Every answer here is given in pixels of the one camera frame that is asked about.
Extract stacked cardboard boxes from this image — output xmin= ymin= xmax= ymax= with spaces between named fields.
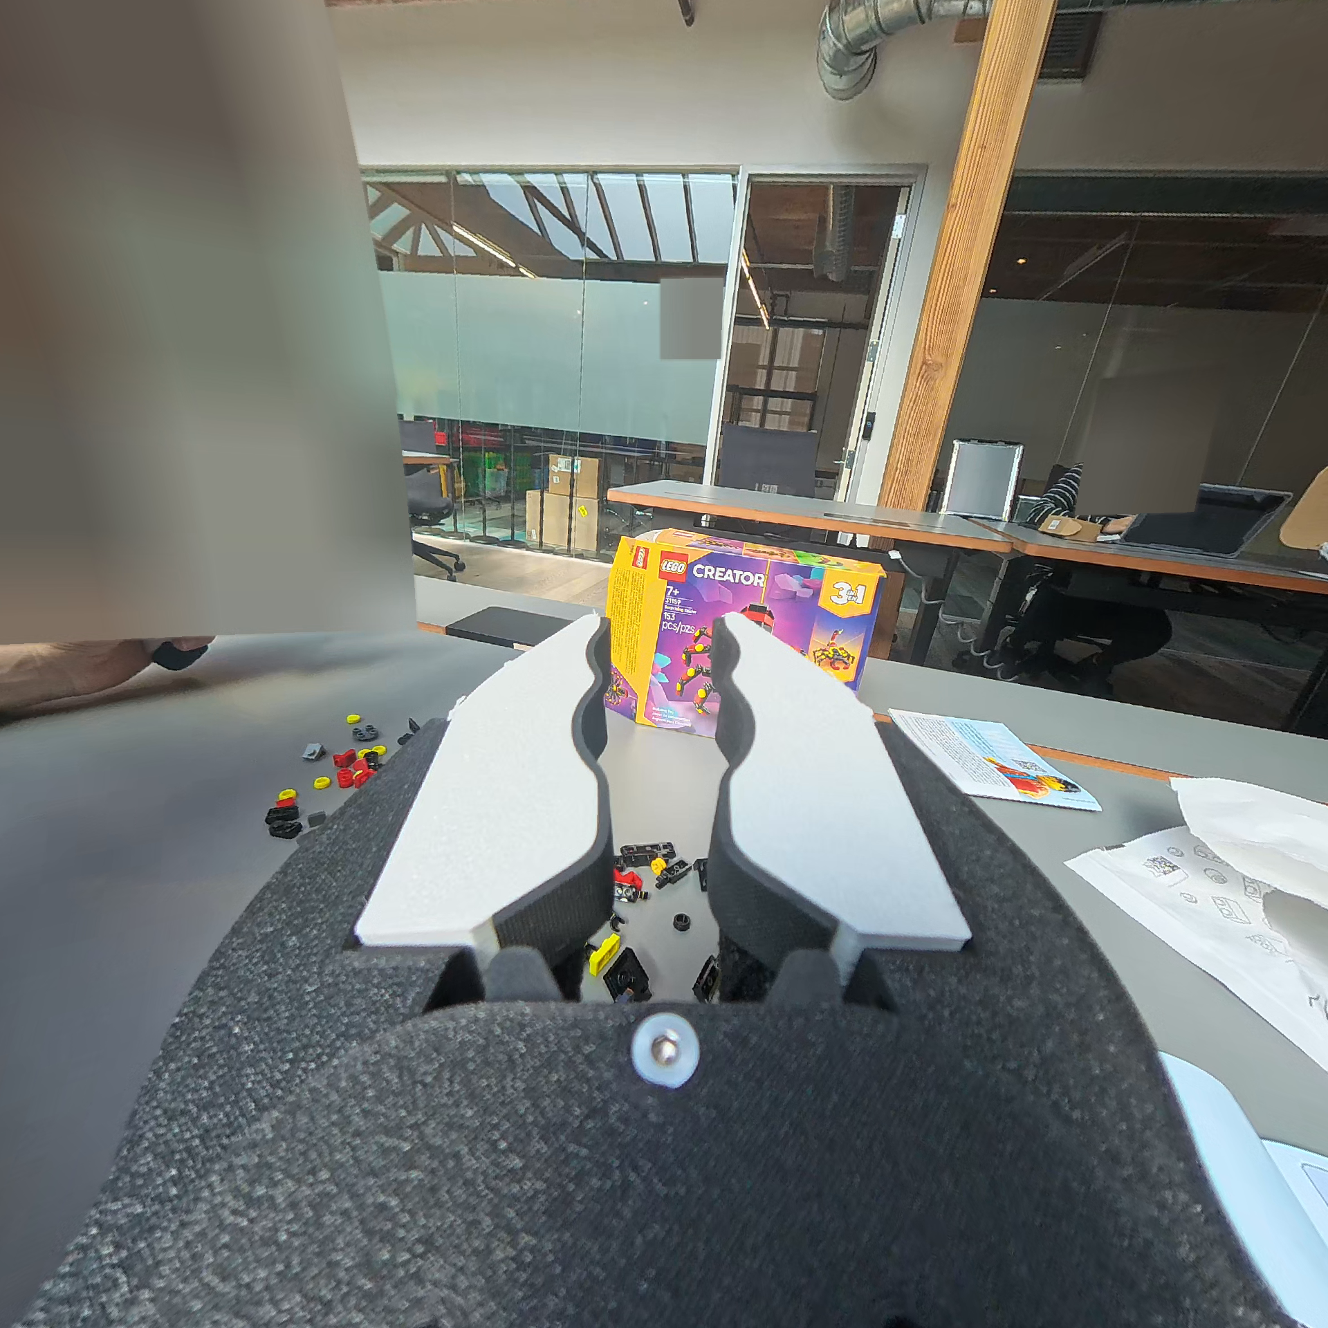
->
xmin=525 ymin=453 xmax=604 ymax=553

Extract grey laptop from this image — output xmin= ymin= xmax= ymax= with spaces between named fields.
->
xmin=1121 ymin=484 xmax=1293 ymax=557

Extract black red toy bricks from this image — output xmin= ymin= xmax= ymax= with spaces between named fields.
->
xmin=582 ymin=838 xmax=728 ymax=1006

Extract pile of small toy bricks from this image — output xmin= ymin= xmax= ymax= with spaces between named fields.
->
xmin=264 ymin=712 xmax=422 ymax=843

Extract purple yellow toy brick box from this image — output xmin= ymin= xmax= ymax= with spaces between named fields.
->
xmin=606 ymin=529 xmax=887 ymax=740

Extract silver ventilation duct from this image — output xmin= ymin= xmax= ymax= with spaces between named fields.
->
xmin=815 ymin=0 xmax=998 ymax=101

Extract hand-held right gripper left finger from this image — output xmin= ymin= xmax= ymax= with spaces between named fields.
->
xmin=355 ymin=613 xmax=616 ymax=951

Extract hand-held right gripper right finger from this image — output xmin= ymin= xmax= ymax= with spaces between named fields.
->
xmin=710 ymin=613 xmax=973 ymax=956

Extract wooden pillar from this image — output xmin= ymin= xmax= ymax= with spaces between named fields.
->
xmin=877 ymin=0 xmax=1059 ymax=511

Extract open blue instruction booklet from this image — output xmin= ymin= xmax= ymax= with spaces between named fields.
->
xmin=1157 ymin=1050 xmax=1328 ymax=1328

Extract blue white safety leaflet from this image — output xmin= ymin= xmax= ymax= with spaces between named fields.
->
xmin=890 ymin=710 xmax=1103 ymax=814

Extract printed white paper bag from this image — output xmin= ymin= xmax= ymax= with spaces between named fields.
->
xmin=1066 ymin=824 xmax=1328 ymax=1076

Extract silver framed screen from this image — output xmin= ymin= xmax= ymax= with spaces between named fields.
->
xmin=939 ymin=438 xmax=1026 ymax=523

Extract grey desk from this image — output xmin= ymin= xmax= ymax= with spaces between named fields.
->
xmin=0 ymin=576 xmax=1328 ymax=1318

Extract black office chair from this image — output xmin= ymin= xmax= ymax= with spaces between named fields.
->
xmin=405 ymin=418 xmax=468 ymax=582
xmin=717 ymin=423 xmax=822 ymax=500

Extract black desk cable cover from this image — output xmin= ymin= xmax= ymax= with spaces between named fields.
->
xmin=448 ymin=608 xmax=568 ymax=651

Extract crumpled white paper bag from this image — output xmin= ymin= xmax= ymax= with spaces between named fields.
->
xmin=1170 ymin=776 xmax=1328 ymax=883

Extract person's left hand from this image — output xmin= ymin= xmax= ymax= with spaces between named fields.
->
xmin=0 ymin=637 xmax=179 ymax=720

